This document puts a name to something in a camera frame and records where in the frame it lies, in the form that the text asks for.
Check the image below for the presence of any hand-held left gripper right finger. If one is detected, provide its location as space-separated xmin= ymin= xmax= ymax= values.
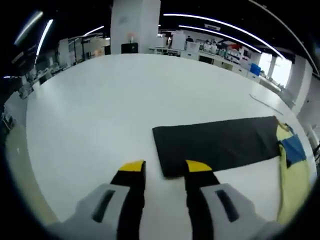
xmin=184 ymin=159 xmax=266 ymax=240

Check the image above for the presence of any black cabinet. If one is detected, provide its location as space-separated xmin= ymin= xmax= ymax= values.
xmin=121 ymin=42 xmax=139 ymax=54

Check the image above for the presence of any yellow garment with coloured sleeves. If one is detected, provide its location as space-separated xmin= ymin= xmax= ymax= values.
xmin=152 ymin=115 xmax=313 ymax=224

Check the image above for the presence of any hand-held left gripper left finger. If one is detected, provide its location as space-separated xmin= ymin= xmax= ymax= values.
xmin=62 ymin=159 xmax=147 ymax=240

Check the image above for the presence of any white cabinet row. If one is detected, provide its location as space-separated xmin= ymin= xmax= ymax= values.
xmin=149 ymin=45 xmax=261 ymax=81

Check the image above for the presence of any white board panel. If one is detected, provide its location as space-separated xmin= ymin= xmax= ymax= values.
xmin=172 ymin=32 xmax=187 ymax=50

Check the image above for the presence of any long white table strip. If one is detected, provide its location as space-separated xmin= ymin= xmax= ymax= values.
xmin=249 ymin=93 xmax=285 ymax=116

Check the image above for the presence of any short ceiling light strip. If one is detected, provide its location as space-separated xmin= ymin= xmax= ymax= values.
xmin=178 ymin=24 xmax=263 ymax=54

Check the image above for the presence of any long ceiling light strip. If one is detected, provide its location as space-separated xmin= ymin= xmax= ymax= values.
xmin=163 ymin=13 xmax=284 ymax=54

